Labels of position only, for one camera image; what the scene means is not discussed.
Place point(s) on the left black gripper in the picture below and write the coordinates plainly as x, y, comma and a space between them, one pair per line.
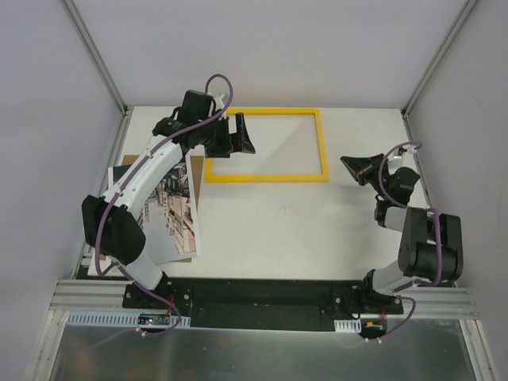
231, 137

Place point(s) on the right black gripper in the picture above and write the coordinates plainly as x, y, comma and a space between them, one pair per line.
379, 169

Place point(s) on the yellow photo frame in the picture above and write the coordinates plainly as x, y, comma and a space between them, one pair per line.
324, 177

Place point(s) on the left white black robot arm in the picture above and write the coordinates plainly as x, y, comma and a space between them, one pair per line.
110, 220

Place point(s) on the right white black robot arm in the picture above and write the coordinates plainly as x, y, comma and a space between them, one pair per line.
431, 248

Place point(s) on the printed street photo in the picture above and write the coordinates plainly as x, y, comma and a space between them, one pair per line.
174, 214

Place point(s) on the brown cardboard backing board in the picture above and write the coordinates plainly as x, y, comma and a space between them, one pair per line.
196, 166

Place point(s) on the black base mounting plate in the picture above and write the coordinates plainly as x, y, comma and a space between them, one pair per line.
263, 304

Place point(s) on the shiny metal sheet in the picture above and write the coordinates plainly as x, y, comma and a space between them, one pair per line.
419, 350

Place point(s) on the right aluminium corner post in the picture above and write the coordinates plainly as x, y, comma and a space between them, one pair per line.
438, 57

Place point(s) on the aluminium corner post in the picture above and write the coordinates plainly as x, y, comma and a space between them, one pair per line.
94, 54
438, 57

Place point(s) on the right white slotted cable duct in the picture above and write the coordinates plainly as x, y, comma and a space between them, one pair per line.
348, 326

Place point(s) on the white slotted cable duct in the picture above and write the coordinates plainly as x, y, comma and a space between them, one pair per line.
348, 326
127, 320

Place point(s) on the left aluminium corner post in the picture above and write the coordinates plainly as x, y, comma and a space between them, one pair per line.
94, 54

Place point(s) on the aluminium front rail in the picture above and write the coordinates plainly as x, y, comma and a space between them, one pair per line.
431, 302

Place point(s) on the left white slotted cable duct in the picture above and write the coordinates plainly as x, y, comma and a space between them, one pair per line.
127, 320

